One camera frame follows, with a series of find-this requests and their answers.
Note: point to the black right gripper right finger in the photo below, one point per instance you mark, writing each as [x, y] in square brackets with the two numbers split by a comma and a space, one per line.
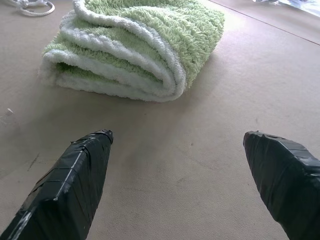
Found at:
[285, 180]

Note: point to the green and white fluffy towel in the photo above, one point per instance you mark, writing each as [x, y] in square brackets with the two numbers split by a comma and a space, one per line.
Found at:
[135, 47]

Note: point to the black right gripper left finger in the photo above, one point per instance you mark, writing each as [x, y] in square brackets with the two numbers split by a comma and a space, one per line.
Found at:
[67, 185]

